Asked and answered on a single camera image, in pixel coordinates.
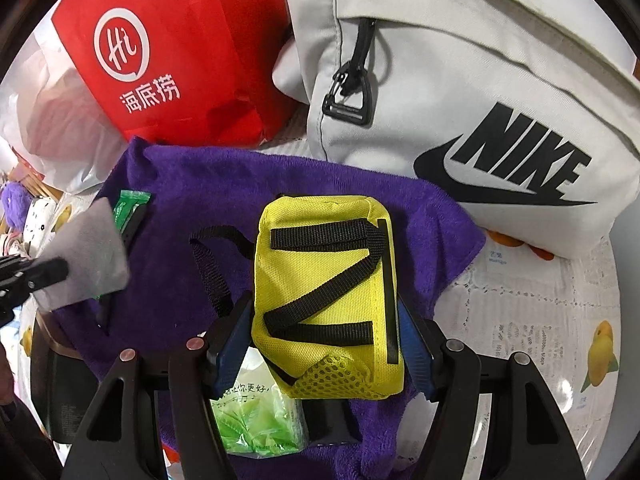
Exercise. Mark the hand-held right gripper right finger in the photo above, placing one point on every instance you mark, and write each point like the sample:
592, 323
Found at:
415, 350

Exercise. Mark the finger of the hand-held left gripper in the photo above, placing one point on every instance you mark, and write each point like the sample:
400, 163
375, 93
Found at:
47, 271

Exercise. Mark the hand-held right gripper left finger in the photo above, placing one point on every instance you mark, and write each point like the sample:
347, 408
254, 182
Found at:
235, 340

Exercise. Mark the light green tissue pack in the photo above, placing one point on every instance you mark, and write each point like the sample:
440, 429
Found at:
255, 420

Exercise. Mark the green foil packet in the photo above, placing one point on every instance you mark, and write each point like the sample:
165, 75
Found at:
131, 207

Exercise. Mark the white spotted pillow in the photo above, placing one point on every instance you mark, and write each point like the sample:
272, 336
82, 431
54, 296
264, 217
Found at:
40, 215

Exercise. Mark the purple plush toy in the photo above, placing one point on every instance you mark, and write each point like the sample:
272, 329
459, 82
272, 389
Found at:
15, 202

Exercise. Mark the dark tea tin box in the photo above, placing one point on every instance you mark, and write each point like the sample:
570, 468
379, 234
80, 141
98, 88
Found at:
60, 390

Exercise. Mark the white plastic shopping bag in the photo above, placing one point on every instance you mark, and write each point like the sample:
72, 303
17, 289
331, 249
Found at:
55, 125

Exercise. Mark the purple towel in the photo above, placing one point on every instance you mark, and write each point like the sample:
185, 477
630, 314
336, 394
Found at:
200, 185

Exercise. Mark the red paper carrier bag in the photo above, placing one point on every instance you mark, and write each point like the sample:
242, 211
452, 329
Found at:
200, 35

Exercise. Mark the grey fabric bag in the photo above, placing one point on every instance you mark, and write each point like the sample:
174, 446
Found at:
450, 60

